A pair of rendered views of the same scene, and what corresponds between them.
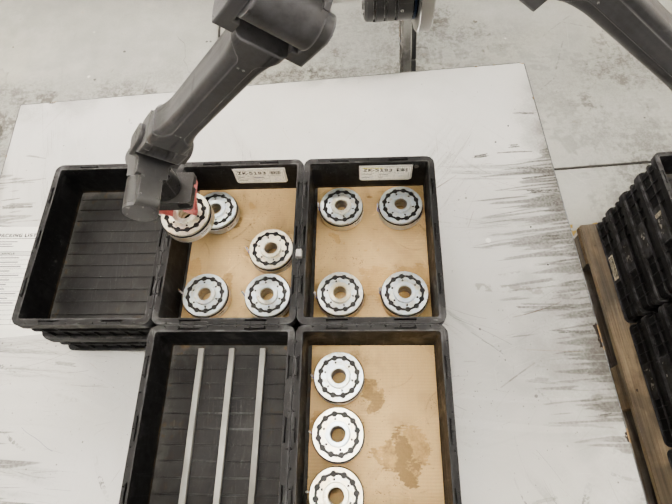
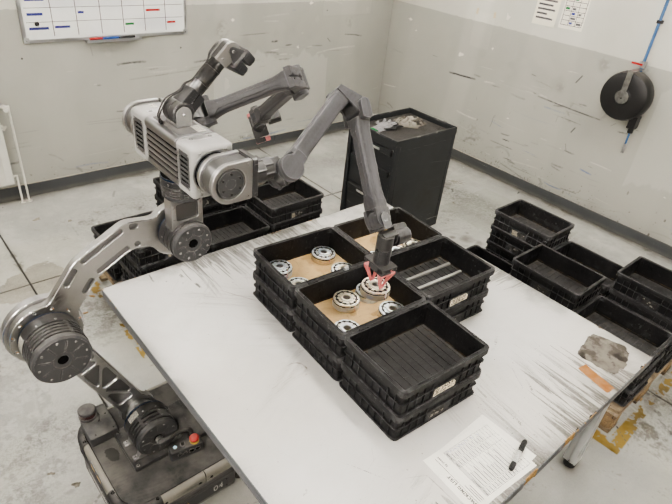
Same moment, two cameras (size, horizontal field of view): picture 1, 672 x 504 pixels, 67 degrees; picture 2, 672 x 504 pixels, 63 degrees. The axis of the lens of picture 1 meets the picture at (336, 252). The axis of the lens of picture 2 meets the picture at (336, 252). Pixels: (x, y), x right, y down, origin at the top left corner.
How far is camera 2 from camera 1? 220 cm
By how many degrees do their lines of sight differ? 78
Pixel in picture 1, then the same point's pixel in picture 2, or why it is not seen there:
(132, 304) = (426, 342)
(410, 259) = (302, 262)
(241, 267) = (364, 312)
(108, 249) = (414, 372)
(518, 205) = (223, 265)
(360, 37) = not seen: outside the picture
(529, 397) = not seen: hidden behind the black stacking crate
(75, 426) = (494, 366)
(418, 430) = (370, 240)
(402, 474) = not seen: hidden behind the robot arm
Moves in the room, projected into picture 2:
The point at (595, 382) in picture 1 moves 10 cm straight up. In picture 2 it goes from (296, 229) to (298, 212)
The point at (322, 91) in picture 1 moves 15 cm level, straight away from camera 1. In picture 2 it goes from (186, 375) to (145, 396)
